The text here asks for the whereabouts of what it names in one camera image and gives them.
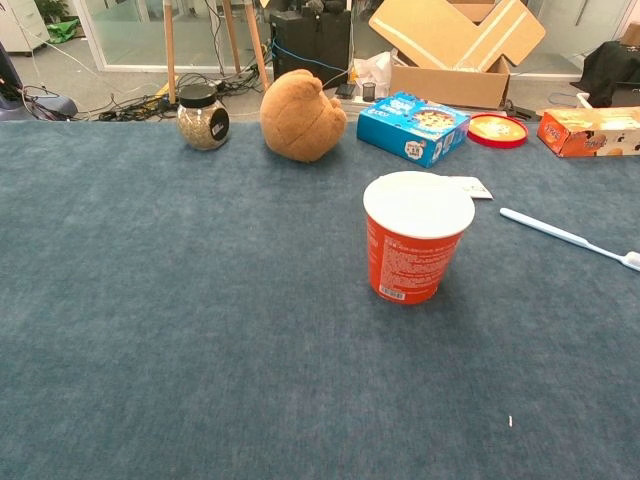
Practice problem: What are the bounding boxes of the white toothpaste tube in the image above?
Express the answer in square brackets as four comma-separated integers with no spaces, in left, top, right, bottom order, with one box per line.
[439,174,495,201]

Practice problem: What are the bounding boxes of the white cabinet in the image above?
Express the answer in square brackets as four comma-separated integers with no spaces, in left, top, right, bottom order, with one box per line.
[0,0,51,53]

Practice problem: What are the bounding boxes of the green bag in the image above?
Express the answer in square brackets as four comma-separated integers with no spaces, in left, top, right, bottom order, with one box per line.
[45,18,81,45]

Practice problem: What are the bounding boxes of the light blue toothbrush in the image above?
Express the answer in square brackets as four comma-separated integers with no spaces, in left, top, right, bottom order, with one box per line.
[499,207,640,274]

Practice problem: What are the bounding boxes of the glass jar with black lid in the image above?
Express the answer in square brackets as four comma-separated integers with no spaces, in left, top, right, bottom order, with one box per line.
[176,83,231,152]

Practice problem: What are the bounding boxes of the wooden easel leg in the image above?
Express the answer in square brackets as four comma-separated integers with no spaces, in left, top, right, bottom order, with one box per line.
[162,0,179,105]
[221,0,243,75]
[243,0,272,93]

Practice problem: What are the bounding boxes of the dark blue rounded base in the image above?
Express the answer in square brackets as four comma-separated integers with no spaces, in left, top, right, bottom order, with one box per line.
[0,42,79,121]

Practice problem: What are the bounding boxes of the orange snack carton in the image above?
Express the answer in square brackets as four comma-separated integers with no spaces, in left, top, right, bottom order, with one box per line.
[536,106,640,159]

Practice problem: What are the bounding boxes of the black floor cable bundle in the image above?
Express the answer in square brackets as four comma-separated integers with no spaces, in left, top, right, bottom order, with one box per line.
[89,72,266,121]

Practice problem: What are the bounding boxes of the blue network cable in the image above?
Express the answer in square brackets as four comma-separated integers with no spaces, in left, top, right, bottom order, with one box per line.
[271,39,351,76]

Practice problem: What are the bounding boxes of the large open cardboard box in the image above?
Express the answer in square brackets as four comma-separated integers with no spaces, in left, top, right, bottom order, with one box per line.
[368,0,547,111]

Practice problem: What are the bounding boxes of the red paper cup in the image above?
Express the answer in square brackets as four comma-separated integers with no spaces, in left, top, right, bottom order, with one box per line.
[362,170,476,306]

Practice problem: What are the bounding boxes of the black cloth covered chair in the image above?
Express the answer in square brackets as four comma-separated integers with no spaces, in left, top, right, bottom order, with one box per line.
[582,40,640,109]

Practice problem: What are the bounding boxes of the black computer tower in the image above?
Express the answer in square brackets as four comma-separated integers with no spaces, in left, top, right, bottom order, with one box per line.
[269,8,353,91]

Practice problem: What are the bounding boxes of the brown plush toy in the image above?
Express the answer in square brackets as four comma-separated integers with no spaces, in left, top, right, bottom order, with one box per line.
[259,68,349,164]

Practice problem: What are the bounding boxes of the blue cookie box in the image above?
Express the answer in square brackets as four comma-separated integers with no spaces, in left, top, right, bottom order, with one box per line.
[356,90,472,169]

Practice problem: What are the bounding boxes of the white plastic bag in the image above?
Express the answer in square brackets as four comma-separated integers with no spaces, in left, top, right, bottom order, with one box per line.
[352,49,393,99]

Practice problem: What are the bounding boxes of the red round lid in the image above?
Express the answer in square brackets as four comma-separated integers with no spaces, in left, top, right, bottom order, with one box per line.
[467,112,530,150]

